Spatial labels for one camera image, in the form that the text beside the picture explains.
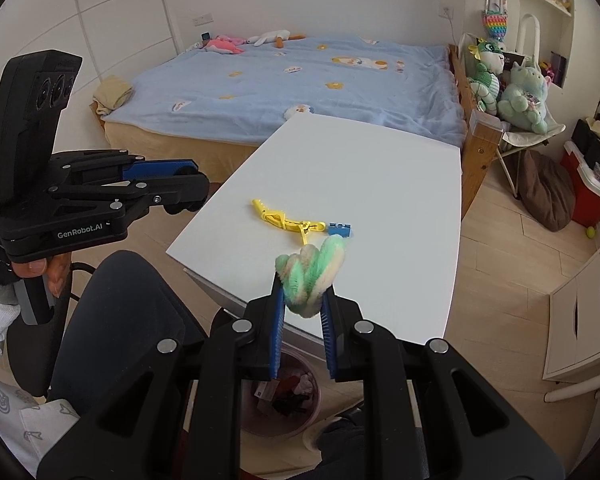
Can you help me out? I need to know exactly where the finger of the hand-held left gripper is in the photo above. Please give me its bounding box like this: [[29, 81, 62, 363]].
[[50, 149, 198, 183], [47, 179, 170, 221]]

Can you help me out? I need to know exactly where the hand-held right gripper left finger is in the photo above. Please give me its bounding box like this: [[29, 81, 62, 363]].
[[37, 274, 287, 480]]

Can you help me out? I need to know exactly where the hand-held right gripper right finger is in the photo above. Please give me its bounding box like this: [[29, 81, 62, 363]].
[[321, 282, 566, 480]]

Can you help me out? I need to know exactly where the green striped fuzzy sock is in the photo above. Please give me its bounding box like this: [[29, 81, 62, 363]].
[[275, 236, 347, 320]]

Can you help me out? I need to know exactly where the pink trash bin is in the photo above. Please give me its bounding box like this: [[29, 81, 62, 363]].
[[240, 355, 322, 438]]

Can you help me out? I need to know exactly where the person's left hand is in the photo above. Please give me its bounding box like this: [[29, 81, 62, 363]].
[[0, 242, 73, 298]]

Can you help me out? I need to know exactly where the bed with beige skirt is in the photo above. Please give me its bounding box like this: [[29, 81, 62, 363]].
[[91, 100, 261, 183]]

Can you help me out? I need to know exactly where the beige folded cloth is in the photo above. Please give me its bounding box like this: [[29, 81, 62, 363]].
[[91, 75, 133, 111]]

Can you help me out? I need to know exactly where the person's foot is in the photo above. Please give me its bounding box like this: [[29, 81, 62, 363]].
[[302, 412, 368, 461]]

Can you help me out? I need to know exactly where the yellow plastic clip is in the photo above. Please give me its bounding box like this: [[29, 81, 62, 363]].
[[252, 199, 303, 231], [282, 216, 327, 247]]

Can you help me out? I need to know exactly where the black office chair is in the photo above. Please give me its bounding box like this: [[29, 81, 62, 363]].
[[7, 250, 211, 411]]

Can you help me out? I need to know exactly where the white wardrobe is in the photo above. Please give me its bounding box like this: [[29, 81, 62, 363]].
[[0, 0, 186, 111]]

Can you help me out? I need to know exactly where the pink plush toy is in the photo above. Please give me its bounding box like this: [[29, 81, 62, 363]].
[[202, 35, 246, 55]]

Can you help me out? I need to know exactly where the white goose plush toy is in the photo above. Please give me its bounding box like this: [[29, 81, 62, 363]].
[[246, 29, 306, 50]]

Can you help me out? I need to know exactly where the bed with blue blanket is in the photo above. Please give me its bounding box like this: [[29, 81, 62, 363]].
[[102, 35, 468, 148]]

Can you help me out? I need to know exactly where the white wooden chair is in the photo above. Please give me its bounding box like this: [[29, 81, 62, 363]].
[[542, 240, 600, 403]]

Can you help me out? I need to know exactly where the person's white patterned clothing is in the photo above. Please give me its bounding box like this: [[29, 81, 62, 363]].
[[0, 370, 83, 478]]

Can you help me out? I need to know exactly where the brown bean bag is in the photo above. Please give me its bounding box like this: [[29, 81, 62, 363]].
[[517, 149, 577, 233]]

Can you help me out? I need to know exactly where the clear plastic corner guard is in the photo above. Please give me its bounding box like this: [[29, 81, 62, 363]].
[[467, 110, 503, 134]]

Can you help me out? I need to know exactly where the red cooler box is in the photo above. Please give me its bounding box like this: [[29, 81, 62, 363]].
[[560, 140, 600, 228]]

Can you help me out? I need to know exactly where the green dragon plush toy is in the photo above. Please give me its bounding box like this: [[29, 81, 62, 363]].
[[466, 40, 506, 113]]

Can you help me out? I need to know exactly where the teal dinosaur plush toy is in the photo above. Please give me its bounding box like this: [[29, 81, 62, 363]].
[[496, 61, 551, 135]]

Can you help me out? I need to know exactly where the black bag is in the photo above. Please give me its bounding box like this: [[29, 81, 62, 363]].
[[572, 119, 600, 173]]

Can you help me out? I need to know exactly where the black printed box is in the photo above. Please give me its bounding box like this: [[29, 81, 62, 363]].
[[475, 35, 527, 73]]

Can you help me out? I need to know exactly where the rainbow pop bag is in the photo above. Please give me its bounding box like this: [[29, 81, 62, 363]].
[[481, 0, 510, 43]]

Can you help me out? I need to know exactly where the dark book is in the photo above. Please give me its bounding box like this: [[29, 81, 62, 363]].
[[550, 51, 568, 86]]

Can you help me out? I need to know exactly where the white folding chair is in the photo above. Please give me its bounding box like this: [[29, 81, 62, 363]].
[[495, 12, 567, 196]]

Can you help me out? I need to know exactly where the wooden bed frame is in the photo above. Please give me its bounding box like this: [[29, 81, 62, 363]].
[[447, 44, 503, 221]]

